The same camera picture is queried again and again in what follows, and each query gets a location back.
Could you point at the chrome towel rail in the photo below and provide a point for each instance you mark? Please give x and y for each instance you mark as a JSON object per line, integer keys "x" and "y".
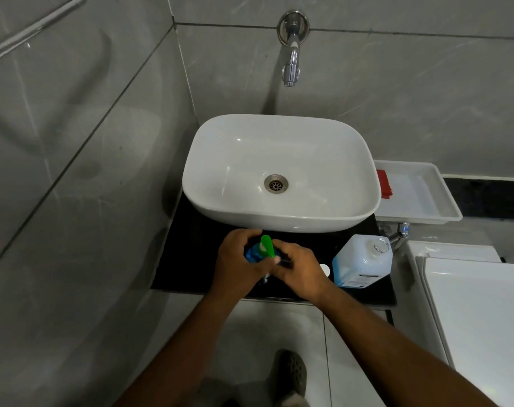
{"x": 32, "y": 30}

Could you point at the chrome wall tap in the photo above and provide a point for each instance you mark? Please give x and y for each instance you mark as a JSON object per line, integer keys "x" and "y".
{"x": 293, "y": 46}

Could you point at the blue pump bottle green nozzle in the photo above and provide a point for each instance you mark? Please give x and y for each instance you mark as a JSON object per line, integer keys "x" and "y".
{"x": 266, "y": 246}

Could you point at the grey clog shoe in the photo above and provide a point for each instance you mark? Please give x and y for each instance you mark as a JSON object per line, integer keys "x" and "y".
{"x": 291, "y": 370}

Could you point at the person's right hand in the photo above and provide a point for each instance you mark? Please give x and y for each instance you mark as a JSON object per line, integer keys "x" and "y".
{"x": 301, "y": 273}

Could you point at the metal basin drain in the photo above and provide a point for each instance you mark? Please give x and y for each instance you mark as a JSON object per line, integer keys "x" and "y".
{"x": 276, "y": 183}

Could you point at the white ceramic wash basin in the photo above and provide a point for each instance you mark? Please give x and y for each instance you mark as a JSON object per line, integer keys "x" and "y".
{"x": 282, "y": 152}

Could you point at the white bottle cap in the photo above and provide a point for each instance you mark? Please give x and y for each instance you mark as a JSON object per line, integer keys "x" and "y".
{"x": 324, "y": 270}

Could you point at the white plastic tray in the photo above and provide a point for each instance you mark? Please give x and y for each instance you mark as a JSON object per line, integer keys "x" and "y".
{"x": 418, "y": 194}

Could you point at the person's right fingers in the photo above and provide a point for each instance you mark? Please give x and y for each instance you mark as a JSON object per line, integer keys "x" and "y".
{"x": 284, "y": 254}

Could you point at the person's left fingers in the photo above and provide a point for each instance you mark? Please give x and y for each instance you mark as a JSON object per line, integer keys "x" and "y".
{"x": 249, "y": 237}

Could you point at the chrome angle valve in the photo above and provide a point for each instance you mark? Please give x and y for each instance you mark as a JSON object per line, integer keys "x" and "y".
{"x": 399, "y": 233}

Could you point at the person's left forearm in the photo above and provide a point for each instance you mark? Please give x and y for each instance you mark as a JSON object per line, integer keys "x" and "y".
{"x": 189, "y": 347}

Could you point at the white toilet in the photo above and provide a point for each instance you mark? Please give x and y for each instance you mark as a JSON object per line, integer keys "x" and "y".
{"x": 477, "y": 300}

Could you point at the red sponge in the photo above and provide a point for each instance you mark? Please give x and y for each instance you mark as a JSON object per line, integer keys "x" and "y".
{"x": 384, "y": 184}

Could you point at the clear refill bottle blue liquid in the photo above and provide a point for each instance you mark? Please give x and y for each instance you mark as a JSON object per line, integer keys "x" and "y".
{"x": 360, "y": 260}

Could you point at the person's right forearm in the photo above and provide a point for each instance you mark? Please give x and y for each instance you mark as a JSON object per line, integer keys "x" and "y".
{"x": 392, "y": 351}

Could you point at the person's left hand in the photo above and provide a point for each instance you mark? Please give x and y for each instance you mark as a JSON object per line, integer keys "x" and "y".
{"x": 229, "y": 267}

